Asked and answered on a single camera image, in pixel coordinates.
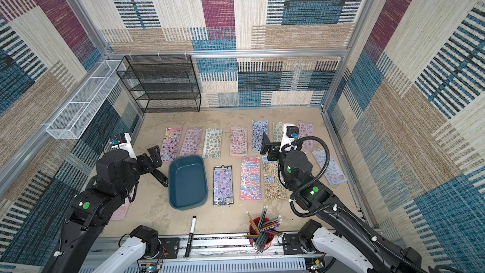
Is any pink character sticker sheet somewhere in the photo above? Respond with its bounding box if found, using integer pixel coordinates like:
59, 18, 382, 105
297, 121, 314, 150

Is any white wire mesh basket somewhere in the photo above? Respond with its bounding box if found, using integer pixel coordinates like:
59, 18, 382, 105
45, 60, 121, 140

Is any red pencil cup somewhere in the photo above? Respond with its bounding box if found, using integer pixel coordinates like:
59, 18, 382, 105
245, 217, 279, 252

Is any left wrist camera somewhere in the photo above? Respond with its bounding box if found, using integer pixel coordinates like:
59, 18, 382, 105
109, 133, 136, 159

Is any green dinosaur sticker sheet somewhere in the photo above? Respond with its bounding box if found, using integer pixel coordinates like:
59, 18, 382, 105
202, 128, 222, 159

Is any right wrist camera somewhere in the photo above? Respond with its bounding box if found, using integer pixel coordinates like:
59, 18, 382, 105
279, 123, 299, 152

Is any black wire shelf rack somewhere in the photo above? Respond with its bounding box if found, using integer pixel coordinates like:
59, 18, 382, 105
116, 54, 202, 113

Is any green frog sticker sheet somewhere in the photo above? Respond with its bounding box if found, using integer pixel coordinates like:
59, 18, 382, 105
272, 122, 284, 143

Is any teal plastic storage box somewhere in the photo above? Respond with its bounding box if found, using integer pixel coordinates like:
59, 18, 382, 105
169, 155, 208, 211

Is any pink calculator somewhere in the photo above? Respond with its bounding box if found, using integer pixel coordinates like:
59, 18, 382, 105
111, 198, 131, 221

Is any black marker pen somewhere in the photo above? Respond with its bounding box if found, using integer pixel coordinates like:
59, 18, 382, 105
184, 216, 197, 258

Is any black corrugated cable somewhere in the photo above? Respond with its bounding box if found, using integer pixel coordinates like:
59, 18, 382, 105
278, 135, 429, 273

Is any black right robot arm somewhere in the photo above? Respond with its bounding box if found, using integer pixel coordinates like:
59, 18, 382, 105
260, 124, 423, 272

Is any purple bonbon sticker sheet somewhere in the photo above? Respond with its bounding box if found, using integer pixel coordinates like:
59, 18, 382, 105
213, 166, 234, 206

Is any blue penguin sticker sheet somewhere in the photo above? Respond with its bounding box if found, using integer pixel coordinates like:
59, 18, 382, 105
251, 120, 269, 153

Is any pastel sticker sheet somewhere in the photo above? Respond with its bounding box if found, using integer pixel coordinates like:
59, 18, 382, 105
312, 149, 347, 185

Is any pink cat sticker sheet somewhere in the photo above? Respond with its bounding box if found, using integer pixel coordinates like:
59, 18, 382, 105
160, 128, 183, 163

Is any pink bonbon sticker sheet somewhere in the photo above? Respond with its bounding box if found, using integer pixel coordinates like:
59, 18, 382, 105
230, 126, 248, 156

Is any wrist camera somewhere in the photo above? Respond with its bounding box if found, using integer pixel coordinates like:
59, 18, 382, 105
109, 133, 136, 159
279, 123, 299, 152

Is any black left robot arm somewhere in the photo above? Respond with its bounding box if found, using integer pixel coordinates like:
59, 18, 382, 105
43, 146, 162, 272

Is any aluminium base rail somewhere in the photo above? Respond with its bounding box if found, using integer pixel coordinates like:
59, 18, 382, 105
80, 233, 335, 272

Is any panda sticker sheet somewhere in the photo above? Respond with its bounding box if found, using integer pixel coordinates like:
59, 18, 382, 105
262, 157, 286, 200

